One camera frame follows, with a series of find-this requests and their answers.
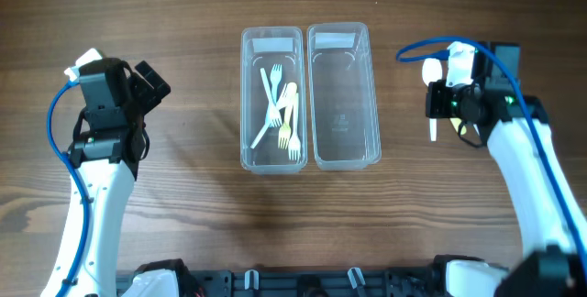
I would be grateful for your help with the clear plastic container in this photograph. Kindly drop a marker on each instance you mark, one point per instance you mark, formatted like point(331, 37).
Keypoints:
point(345, 121)
point(273, 136)

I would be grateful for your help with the white fork diagonal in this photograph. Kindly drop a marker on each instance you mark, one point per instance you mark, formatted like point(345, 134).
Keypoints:
point(294, 148)

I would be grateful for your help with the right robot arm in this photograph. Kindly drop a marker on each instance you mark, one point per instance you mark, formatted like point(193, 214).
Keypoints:
point(552, 225)

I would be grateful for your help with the light blue plastic fork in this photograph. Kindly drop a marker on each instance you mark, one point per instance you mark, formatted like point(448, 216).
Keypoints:
point(275, 79)

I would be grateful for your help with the yellow plastic spoon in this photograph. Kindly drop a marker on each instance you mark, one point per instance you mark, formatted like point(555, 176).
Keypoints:
point(456, 122)

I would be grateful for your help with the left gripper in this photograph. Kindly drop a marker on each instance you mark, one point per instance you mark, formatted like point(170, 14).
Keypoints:
point(148, 95)

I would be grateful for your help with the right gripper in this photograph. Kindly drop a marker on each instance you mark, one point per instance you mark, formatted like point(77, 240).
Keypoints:
point(435, 108)

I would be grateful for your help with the right clear plastic container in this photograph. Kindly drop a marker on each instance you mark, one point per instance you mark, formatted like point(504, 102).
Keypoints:
point(345, 121)

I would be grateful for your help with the white fork handle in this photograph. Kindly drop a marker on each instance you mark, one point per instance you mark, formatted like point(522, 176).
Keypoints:
point(273, 114)

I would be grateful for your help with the white fork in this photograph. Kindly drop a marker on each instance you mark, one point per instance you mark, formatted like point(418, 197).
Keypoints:
point(284, 100)

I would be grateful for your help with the white spoon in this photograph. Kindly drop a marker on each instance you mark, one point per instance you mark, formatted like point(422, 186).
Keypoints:
point(432, 71)

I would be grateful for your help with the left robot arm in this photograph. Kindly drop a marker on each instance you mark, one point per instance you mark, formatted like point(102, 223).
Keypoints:
point(87, 256)

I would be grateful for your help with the yellow plastic fork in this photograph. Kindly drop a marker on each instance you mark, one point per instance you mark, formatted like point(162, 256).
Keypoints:
point(285, 129)

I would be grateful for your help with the left clear plastic container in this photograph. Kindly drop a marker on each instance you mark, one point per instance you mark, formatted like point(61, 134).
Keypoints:
point(273, 136)

